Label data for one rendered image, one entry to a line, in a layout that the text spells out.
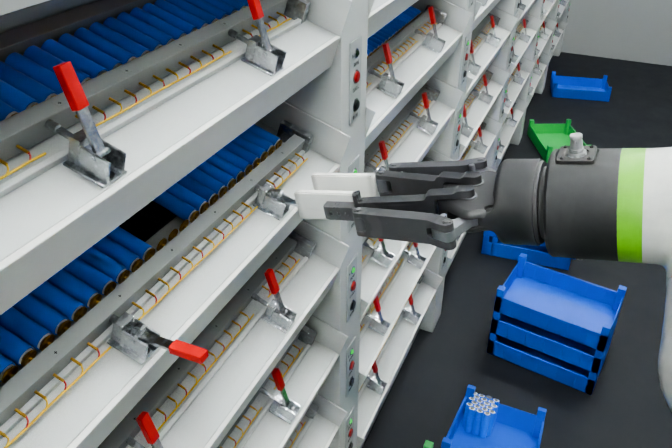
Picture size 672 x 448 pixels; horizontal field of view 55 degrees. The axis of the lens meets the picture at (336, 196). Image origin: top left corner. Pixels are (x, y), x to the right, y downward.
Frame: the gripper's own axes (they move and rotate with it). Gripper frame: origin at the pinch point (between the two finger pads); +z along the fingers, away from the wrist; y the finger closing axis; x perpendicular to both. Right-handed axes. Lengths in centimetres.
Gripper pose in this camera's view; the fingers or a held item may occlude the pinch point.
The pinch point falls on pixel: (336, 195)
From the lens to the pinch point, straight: 64.3
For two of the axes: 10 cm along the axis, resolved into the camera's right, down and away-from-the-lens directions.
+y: -4.1, 4.7, -7.8
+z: -8.9, -0.3, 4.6
